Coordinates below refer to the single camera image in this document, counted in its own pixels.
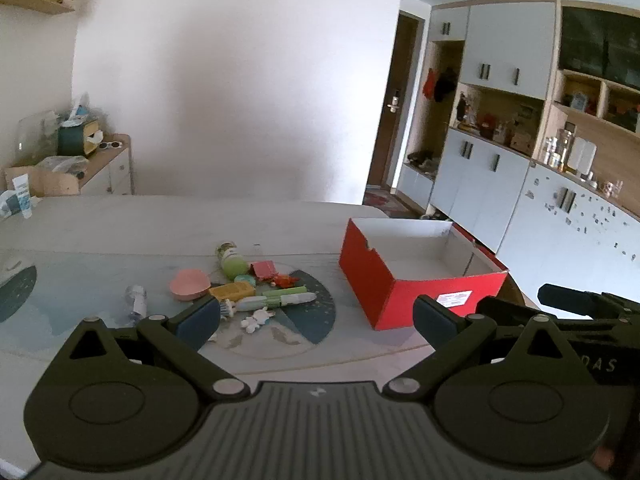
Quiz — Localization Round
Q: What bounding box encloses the small white toy figure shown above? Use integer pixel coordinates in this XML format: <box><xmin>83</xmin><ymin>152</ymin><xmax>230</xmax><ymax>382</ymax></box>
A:
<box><xmin>240</xmin><ymin>309</ymin><xmax>276</xmax><ymax>334</ymax></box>

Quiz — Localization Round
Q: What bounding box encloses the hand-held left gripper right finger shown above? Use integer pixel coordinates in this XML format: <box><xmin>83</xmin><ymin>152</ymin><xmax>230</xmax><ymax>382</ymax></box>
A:
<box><xmin>382</xmin><ymin>295</ymin><xmax>582</xmax><ymax>404</ymax></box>

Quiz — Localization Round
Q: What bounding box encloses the patterned rug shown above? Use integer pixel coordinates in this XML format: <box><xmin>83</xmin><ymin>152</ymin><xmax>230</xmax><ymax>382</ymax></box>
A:
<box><xmin>362</xmin><ymin>189</ymin><xmax>417</xmax><ymax>219</ymax></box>

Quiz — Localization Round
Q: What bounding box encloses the brown door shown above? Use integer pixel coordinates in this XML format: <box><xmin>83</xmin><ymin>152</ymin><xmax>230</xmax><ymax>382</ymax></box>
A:
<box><xmin>367</xmin><ymin>10</ymin><xmax>429</xmax><ymax>192</ymax></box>

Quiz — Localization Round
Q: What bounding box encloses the pink bowl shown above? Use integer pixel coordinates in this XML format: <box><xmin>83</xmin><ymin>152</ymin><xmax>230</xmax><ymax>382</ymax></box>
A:
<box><xmin>169</xmin><ymin>269</ymin><xmax>212</xmax><ymax>302</ymax></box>

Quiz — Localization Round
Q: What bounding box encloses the light green ball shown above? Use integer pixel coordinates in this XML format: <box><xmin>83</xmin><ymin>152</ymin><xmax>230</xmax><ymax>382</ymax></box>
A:
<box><xmin>222</xmin><ymin>256</ymin><xmax>250</xmax><ymax>282</ymax></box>

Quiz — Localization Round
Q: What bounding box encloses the dark hanging cloth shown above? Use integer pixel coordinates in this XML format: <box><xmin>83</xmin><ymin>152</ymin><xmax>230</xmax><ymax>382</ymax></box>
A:
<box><xmin>433</xmin><ymin>67</ymin><xmax>459</xmax><ymax>104</ymax></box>

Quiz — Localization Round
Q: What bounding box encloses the wooden wall shelf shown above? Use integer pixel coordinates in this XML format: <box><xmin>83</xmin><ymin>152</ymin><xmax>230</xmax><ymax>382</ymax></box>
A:
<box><xmin>0</xmin><ymin>0</ymin><xmax>76</xmax><ymax>15</ymax></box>

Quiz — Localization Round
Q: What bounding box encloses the wooden sideboard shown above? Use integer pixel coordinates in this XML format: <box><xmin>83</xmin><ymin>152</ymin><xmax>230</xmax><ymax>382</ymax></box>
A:
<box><xmin>77</xmin><ymin>133</ymin><xmax>135</xmax><ymax>196</ymax></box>

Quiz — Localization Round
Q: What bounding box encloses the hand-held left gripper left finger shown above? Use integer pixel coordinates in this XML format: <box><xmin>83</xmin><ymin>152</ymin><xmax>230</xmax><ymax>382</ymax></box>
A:
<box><xmin>64</xmin><ymin>297</ymin><xmax>251</xmax><ymax>402</ymax></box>

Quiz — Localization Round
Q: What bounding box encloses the white tube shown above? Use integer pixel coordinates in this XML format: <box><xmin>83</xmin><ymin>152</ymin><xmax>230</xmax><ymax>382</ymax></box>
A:
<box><xmin>12</xmin><ymin>173</ymin><xmax>34</xmax><ymax>220</ymax></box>

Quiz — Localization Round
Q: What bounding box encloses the small clear bottle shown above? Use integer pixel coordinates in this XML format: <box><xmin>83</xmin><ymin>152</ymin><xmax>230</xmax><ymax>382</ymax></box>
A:
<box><xmin>124</xmin><ymin>285</ymin><xmax>148</xmax><ymax>320</ymax></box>

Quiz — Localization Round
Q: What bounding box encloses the white and green pen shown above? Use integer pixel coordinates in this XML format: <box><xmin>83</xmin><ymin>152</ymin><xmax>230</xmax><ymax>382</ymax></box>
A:
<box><xmin>234</xmin><ymin>291</ymin><xmax>318</xmax><ymax>313</ymax></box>

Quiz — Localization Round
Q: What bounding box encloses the dark glass cabinet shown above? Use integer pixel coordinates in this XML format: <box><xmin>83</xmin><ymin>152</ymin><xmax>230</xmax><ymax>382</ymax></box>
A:
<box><xmin>557</xmin><ymin>4</ymin><xmax>640</xmax><ymax>87</ymax></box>

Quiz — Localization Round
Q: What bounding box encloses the yellow box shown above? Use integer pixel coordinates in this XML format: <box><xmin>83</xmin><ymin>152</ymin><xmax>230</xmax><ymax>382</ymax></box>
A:
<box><xmin>208</xmin><ymin>281</ymin><xmax>257</xmax><ymax>301</ymax></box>

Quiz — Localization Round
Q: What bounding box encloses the red cardboard box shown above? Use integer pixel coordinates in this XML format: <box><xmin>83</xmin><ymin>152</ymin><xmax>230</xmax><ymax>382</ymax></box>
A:
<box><xmin>338</xmin><ymin>217</ymin><xmax>511</xmax><ymax>332</ymax></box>

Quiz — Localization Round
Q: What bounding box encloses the clear plastic container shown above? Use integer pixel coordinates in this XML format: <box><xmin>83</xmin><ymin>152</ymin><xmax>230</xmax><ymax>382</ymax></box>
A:
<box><xmin>17</xmin><ymin>109</ymin><xmax>62</xmax><ymax>167</ymax></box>

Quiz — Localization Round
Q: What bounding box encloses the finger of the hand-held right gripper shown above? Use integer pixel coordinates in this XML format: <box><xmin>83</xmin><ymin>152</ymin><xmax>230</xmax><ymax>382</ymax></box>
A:
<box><xmin>537</xmin><ymin>283</ymin><xmax>628</xmax><ymax>318</ymax></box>
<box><xmin>475</xmin><ymin>297</ymin><xmax>538</xmax><ymax>322</ymax></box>

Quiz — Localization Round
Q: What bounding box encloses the dark green tissue box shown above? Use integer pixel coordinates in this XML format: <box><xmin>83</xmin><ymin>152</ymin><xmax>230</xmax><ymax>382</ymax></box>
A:
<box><xmin>57</xmin><ymin>118</ymin><xmax>100</xmax><ymax>157</ymax></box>

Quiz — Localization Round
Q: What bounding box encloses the white base cabinet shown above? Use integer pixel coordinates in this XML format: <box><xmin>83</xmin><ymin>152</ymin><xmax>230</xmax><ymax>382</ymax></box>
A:
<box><xmin>397</xmin><ymin>126</ymin><xmax>640</xmax><ymax>282</ymax></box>

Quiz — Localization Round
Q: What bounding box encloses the brown cardboard box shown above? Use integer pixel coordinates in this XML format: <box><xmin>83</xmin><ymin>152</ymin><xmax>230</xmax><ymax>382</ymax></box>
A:
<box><xmin>3</xmin><ymin>165</ymin><xmax>81</xmax><ymax>199</ymax></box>

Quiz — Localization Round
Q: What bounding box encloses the white wall cabinet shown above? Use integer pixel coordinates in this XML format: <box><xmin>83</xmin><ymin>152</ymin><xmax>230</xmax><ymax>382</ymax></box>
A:
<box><xmin>430</xmin><ymin>2</ymin><xmax>559</xmax><ymax>100</ymax></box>

